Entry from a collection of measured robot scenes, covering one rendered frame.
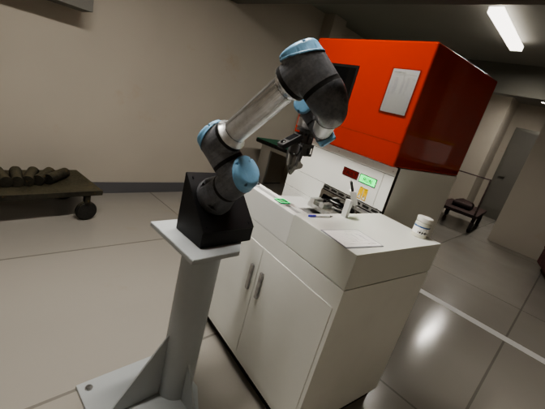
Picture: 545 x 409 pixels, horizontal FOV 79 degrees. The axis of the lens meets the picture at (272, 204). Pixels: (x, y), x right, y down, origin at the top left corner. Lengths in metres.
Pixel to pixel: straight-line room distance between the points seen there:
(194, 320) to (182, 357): 0.19
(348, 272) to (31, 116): 3.09
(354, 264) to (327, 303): 0.20
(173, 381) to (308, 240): 0.88
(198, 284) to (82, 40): 2.76
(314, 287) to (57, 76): 2.97
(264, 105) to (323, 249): 0.59
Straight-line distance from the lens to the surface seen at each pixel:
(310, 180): 2.22
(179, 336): 1.55
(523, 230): 7.00
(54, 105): 3.66
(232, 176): 1.12
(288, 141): 1.42
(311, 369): 1.47
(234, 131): 1.10
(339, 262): 1.25
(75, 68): 3.66
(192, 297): 1.42
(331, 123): 0.99
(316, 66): 0.95
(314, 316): 1.38
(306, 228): 1.35
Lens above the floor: 1.39
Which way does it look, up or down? 17 degrees down
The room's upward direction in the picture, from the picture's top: 15 degrees clockwise
